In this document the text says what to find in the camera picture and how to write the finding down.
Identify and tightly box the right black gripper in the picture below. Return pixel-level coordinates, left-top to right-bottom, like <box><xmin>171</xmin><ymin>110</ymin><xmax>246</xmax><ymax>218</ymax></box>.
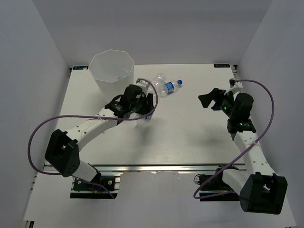
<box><xmin>198</xmin><ymin>88</ymin><xmax>236</xmax><ymax>119</ymax></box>

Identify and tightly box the clear bottle green blue label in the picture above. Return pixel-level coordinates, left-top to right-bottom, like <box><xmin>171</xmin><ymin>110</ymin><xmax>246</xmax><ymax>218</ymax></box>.
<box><xmin>130</xmin><ymin>114</ymin><xmax>152</xmax><ymax>130</ymax></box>

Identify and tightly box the clear bottle blue cap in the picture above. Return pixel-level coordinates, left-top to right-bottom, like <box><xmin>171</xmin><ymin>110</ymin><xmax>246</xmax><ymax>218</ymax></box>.
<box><xmin>160</xmin><ymin>80</ymin><xmax>183</xmax><ymax>97</ymax></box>

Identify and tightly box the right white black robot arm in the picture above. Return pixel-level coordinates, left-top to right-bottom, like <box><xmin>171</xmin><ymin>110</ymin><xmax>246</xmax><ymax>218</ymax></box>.
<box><xmin>198</xmin><ymin>88</ymin><xmax>288</xmax><ymax>215</ymax></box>

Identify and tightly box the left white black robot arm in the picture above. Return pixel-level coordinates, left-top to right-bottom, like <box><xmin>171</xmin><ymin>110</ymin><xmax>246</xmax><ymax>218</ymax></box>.
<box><xmin>45</xmin><ymin>80</ymin><xmax>155</xmax><ymax>190</ymax></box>

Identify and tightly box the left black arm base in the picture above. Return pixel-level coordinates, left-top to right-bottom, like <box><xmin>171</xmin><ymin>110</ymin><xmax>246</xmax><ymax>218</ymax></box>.
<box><xmin>70</xmin><ymin>171</ymin><xmax>122</xmax><ymax>200</ymax></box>

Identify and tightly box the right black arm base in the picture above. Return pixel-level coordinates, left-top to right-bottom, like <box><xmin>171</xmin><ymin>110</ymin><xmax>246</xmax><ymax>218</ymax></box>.
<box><xmin>193</xmin><ymin>165</ymin><xmax>239</xmax><ymax>202</ymax></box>

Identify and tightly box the white octagonal plastic bin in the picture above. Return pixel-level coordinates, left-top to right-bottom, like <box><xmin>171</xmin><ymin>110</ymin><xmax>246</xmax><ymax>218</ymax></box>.
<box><xmin>88</xmin><ymin>49</ymin><xmax>134</xmax><ymax>106</ymax></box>

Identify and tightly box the clear crushed bottle no label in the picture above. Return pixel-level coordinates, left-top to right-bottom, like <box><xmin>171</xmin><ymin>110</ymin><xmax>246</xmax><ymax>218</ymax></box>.
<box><xmin>151</xmin><ymin>73</ymin><xmax>167</xmax><ymax>93</ymax></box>

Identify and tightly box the right blue table sticker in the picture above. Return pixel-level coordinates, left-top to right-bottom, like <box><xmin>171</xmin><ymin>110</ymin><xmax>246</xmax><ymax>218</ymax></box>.
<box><xmin>213</xmin><ymin>64</ymin><xmax>230</xmax><ymax>68</ymax></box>

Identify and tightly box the blue table sticker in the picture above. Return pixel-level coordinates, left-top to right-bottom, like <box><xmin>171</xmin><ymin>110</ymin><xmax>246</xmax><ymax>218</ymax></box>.
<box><xmin>213</xmin><ymin>64</ymin><xmax>230</xmax><ymax>68</ymax></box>
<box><xmin>72</xmin><ymin>66</ymin><xmax>88</xmax><ymax>70</ymax></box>

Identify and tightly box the left blue table sticker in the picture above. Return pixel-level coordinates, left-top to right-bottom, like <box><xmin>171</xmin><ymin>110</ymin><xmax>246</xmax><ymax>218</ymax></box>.
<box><xmin>72</xmin><ymin>66</ymin><xmax>88</xmax><ymax>70</ymax></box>

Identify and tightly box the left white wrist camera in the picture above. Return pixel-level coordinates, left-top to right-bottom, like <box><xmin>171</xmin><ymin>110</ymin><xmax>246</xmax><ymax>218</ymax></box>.
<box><xmin>135</xmin><ymin>79</ymin><xmax>153</xmax><ymax>95</ymax></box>

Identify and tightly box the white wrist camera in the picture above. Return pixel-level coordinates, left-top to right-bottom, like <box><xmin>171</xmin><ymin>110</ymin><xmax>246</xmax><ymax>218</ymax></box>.
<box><xmin>224</xmin><ymin>78</ymin><xmax>243</xmax><ymax>95</ymax></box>
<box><xmin>135</xmin><ymin>79</ymin><xmax>153</xmax><ymax>95</ymax></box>

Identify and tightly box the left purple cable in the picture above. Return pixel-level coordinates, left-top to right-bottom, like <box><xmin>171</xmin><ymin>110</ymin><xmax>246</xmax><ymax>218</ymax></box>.
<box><xmin>28</xmin><ymin>77</ymin><xmax>160</xmax><ymax>200</ymax></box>

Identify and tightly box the purple cable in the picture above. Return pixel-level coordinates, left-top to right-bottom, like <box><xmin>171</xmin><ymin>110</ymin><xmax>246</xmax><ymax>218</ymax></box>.
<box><xmin>192</xmin><ymin>79</ymin><xmax>276</xmax><ymax>200</ymax></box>
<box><xmin>28</xmin><ymin>77</ymin><xmax>160</xmax><ymax>200</ymax></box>

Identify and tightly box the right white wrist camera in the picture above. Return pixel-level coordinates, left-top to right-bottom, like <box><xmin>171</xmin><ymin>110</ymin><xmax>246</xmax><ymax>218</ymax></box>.
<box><xmin>224</xmin><ymin>78</ymin><xmax>243</xmax><ymax>95</ymax></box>

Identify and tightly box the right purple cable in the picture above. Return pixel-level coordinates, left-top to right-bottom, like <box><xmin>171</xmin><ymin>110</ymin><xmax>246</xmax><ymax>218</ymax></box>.
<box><xmin>192</xmin><ymin>79</ymin><xmax>276</xmax><ymax>200</ymax></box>

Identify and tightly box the aluminium table frame rail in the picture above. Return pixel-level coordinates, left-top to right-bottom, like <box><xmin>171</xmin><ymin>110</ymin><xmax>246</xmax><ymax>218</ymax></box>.
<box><xmin>45</xmin><ymin>64</ymin><xmax>250</xmax><ymax>174</ymax></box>

